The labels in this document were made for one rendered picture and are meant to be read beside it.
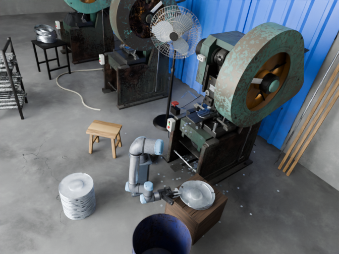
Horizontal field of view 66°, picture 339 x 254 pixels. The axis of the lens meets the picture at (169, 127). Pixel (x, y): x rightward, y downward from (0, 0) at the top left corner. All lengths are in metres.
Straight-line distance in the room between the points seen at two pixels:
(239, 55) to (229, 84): 0.20
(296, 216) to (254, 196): 0.45
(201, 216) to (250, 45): 1.38
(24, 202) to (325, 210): 3.05
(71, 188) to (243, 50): 1.80
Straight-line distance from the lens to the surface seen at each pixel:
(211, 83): 2.48
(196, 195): 2.33
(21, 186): 3.06
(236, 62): 1.87
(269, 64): 2.22
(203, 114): 2.58
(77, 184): 2.50
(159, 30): 3.04
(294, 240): 2.92
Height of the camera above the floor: 2.21
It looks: 37 degrees down
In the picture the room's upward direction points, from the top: 7 degrees clockwise
